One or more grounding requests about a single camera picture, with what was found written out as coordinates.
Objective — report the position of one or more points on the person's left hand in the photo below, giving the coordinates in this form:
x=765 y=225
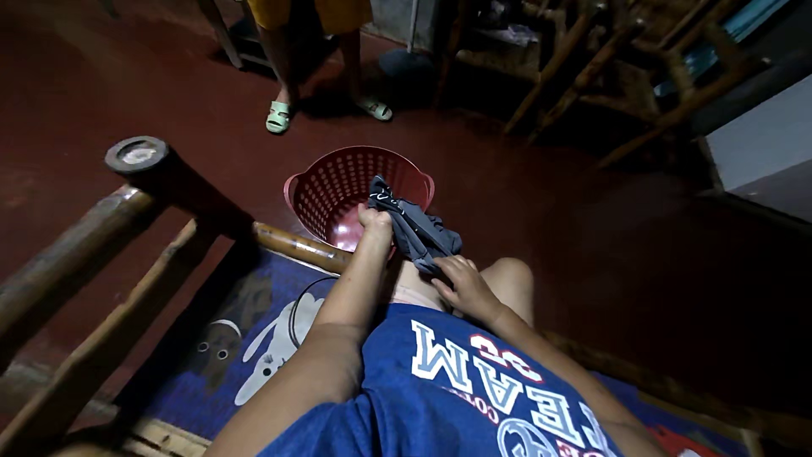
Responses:
x=377 y=219

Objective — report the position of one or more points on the person's right hand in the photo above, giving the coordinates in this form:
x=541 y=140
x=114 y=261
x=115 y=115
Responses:
x=472 y=289

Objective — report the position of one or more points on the person's left fingers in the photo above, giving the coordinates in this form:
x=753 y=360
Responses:
x=363 y=213

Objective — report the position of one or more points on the person's right thumb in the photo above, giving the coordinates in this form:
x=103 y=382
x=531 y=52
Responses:
x=445 y=290

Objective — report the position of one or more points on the person's right fingers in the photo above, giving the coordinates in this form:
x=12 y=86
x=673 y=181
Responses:
x=453 y=264

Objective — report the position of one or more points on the dark grey garment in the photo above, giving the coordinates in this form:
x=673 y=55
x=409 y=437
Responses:
x=415 y=232

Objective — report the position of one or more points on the person's left forearm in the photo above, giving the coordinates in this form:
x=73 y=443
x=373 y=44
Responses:
x=357 y=282

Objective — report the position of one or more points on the person's right forearm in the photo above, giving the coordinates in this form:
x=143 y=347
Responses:
x=545 y=350

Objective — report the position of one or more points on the red perforated plastic basket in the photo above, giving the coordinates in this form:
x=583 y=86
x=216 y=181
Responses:
x=346 y=181

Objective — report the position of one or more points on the person's body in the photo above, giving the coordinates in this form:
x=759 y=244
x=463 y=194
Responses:
x=406 y=381

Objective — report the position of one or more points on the stand with round base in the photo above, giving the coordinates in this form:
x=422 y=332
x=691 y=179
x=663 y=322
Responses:
x=406 y=62

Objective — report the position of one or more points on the wooden stool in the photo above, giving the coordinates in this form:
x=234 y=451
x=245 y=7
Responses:
x=229 y=44

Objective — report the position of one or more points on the blue cartoon print mat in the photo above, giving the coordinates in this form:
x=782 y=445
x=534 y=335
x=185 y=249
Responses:
x=181 y=374

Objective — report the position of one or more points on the wooden pole furniture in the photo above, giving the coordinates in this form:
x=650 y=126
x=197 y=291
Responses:
x=571 y=47

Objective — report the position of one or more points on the red cloth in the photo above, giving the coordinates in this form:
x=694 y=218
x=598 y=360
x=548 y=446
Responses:
x=675 y=442

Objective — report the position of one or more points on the white panel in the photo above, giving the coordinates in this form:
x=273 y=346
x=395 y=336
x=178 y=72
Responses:
x=767 y=143

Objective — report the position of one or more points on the turquoise panel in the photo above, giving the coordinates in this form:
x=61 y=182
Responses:
x=748 y=22

